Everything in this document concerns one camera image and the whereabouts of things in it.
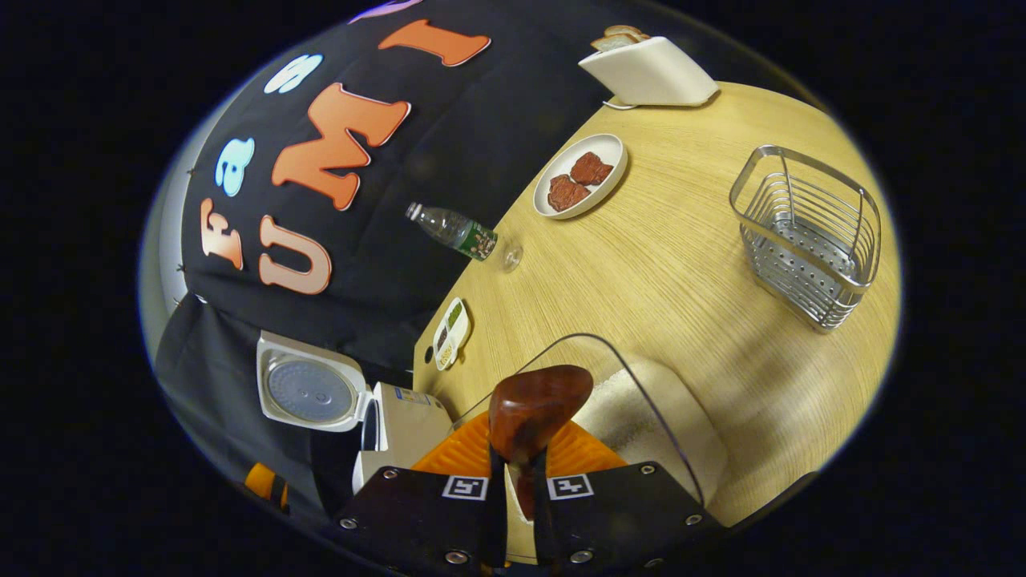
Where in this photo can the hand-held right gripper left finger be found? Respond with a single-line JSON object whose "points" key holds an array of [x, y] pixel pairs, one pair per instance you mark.
{"points": [[495, 521]]}

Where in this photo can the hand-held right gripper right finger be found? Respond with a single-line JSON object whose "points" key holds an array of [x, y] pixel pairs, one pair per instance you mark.
{"points": [[545, 521]]}

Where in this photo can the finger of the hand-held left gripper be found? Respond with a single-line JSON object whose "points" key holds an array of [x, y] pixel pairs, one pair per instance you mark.
{"points": [[263, 483]]}

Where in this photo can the brown wooden spoon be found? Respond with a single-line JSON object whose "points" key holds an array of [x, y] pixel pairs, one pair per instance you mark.
{"points": [[537, 405]]}

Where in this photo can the white rice cooker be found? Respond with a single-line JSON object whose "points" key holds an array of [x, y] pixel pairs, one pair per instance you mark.
{"points": [[401, 425]]}

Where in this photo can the clear rice container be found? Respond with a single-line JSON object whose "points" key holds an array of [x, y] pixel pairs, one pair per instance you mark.
{"points": [[641, 409]]}

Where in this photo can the white divided grain tray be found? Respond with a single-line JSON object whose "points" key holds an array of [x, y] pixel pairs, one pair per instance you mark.
{"points": [[451, 335]]}

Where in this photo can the clear plastic water bottle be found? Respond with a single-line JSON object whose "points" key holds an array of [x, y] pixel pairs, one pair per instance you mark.
{"points": [[457, 232]]}

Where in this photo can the white plate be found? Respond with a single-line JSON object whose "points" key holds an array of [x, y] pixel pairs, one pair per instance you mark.
{"points": [[605, 156]]}

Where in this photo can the white toaster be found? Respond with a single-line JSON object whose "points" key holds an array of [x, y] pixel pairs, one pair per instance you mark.
{"points": [[649, 76]]}

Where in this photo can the bread slice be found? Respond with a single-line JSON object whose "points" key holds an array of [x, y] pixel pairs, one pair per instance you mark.
{"points": [[613, 42], [629, 32]]}

